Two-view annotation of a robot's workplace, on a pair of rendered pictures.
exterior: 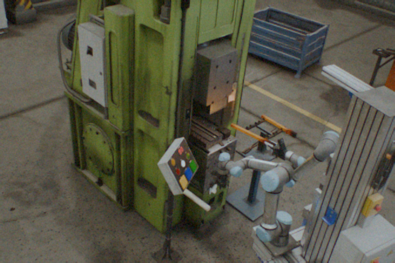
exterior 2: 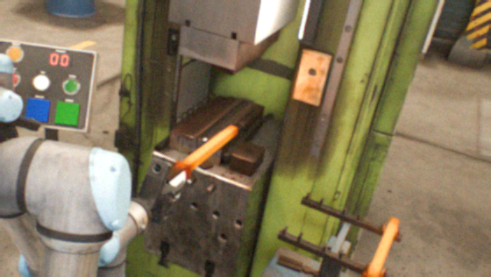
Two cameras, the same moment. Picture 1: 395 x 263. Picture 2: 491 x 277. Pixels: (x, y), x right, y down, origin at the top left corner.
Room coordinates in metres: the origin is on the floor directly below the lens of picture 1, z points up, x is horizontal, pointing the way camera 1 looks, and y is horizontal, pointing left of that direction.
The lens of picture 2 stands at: (2.54, -1.62, 1.83)
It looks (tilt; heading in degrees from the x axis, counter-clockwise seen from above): 28 degrees down; 69
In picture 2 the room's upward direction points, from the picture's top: 9 degrees clockwise
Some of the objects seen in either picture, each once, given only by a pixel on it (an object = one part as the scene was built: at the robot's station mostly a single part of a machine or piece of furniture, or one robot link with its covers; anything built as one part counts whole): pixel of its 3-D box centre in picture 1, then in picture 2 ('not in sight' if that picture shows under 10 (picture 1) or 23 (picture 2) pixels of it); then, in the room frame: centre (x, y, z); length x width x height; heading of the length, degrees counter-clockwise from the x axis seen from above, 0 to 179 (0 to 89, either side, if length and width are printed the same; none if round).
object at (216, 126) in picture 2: (198, 126); (226, 118); (3.18, -0.01, 0.99); 0.42 x 0.05 x 0.01; 48
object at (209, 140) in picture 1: (196, 130); (219, 124); (3.16, 0.01, 0.96); 0.42 x 0.20 x 0.09; 48
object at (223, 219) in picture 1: (207, 223); not in sight; (2.98, -0.18, 0.01); 0.58 x 0.39 x 0.01; 138
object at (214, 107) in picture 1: (200, 95); (234, 33); (3.16, 0.01, 1.32); 0.42 x 0.20 x 0.10; 48
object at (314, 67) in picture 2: (231, 92); (311, 77); (3.34, -0.26, 1.27); 0.09 x 0.02 x 0.17; 138
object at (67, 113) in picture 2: (192, 166); (67, 113); (2.60, 0.01, 1.01); 0.07 x 0.05 x 0.07; 163
